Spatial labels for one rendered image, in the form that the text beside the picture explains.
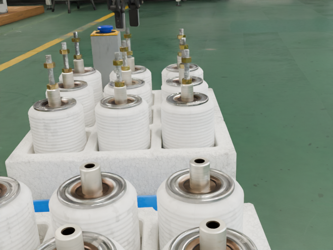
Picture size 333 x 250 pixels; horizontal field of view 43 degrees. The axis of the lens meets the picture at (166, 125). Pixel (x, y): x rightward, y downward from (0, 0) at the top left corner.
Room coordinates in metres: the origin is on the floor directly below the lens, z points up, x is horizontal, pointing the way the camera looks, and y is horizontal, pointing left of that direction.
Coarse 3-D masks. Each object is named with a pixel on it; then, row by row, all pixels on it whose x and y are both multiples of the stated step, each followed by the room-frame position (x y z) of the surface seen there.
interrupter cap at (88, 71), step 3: (72, 69) 0.98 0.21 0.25; (84, 69) 0.98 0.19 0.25; (87, 69) 0.97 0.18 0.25; (90, 69) 0.97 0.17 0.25; (93, 69) 0.97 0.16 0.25; (84, 72) 0.96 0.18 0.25; (87, 72) 0.94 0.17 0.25; (90, 72) 0.94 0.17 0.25; (93, 72) 0.94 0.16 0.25; (75, 75) 0.92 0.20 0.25; (78, 75) 0.92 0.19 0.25; (81, 75) 0.92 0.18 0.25; (84, 75) 0.93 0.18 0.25
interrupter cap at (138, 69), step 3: (135, 66) 0.98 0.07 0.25; (138, 66) 0.98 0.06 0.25; (141, 66) 0.98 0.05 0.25; (144, 66) 0.97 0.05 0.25; (114, 69) 0.95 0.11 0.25; (135, 69) 0.96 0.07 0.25; (138, 69) 0.95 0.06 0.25; (141, 69) 0.95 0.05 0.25; (144, 69) 0.94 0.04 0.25; (114, 72) 0.94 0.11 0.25; (132, 72) 0.92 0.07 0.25; (135, 72) 0.92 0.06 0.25; (138, 72) 0.92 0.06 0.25; (141, 72) 0.93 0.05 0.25
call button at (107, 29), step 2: (98, 26) 1.13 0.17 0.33; (100, 26) 1.13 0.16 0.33; (102, 26) 1.12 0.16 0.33; (104, 26) 1.12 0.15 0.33; (106, 26) 1.12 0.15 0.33; (108, 26) 1.12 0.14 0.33; (110, 26) 1.12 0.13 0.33; (112, 26) 1.13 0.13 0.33; (98, 28) 1.12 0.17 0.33; (100, 28) 1.11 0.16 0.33; (102, 28) 1.11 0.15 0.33; (104, 28) 1.11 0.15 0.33; (106, 28) 1.11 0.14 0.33; (108, 28) 1.11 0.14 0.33; (110, 28) 1.12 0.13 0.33; (112, 28) 1.13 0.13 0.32; (100, 30) 1.11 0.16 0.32; (102, 30) 1.11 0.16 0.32; (104, 30) 1.11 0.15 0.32; (106, 30) 1.11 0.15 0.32; (108, 30) 1.12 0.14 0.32; (110, 30) 1.12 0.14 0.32; (100, 32) 1.12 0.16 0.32; (102, 32) 1.12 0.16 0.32; (104, 32) 1.11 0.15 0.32; (106, 32) 1.12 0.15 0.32; (108, 32) 1.12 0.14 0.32
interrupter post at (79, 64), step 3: (75, 60) 0.95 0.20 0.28; (78, 60) 0.95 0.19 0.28; (81, 60) 0.95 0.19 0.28; (75, 63) 0.95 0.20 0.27; (78, 63) 0.95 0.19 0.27; (81, 63) 0.95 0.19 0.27; (75, 66) 0.95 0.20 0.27; (78, 66) 0.95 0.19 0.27; (81, 66) 0.95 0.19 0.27; (75, 69) 0.95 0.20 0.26; (78, 69) 0.95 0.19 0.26; (81, 69) 0.95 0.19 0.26; (75, 72) 0.95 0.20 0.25; (78, 72) 0.95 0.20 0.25; (81, 72) 0.95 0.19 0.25
